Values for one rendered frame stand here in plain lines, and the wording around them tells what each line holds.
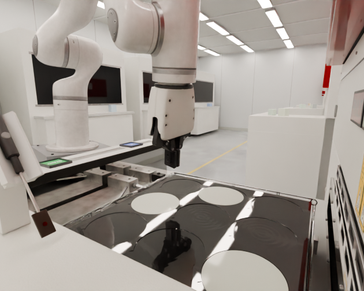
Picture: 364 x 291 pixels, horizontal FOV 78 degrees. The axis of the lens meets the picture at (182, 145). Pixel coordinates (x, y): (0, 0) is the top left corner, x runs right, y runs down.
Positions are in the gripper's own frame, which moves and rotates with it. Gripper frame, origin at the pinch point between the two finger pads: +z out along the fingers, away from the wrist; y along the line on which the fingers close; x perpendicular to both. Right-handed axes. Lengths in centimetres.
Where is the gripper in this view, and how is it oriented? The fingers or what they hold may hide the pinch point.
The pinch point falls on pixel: (172, 157)
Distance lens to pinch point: 49.3
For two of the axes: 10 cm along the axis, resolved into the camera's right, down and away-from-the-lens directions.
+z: -0.4, 9.3, 3.5
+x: 7.6, 2.6, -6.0
